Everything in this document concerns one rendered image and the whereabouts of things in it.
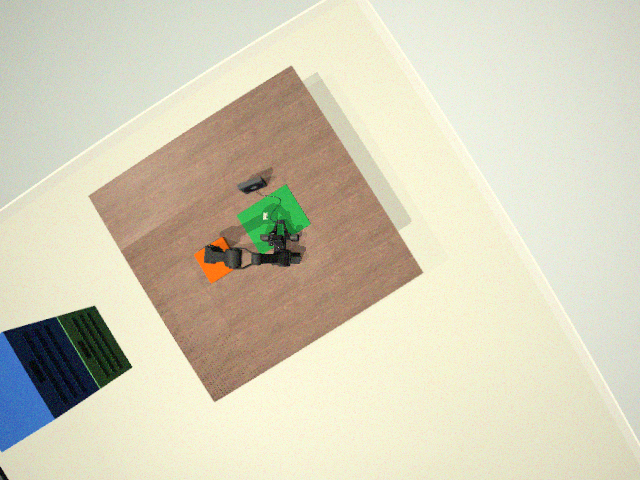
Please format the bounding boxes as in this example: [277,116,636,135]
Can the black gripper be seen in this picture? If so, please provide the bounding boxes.
[260,221,299,252]

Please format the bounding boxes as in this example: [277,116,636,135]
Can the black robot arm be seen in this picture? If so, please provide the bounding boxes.
[204,235,301,270]

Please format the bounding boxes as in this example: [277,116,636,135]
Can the green circuit board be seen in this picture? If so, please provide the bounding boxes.
[236,184,311,254]

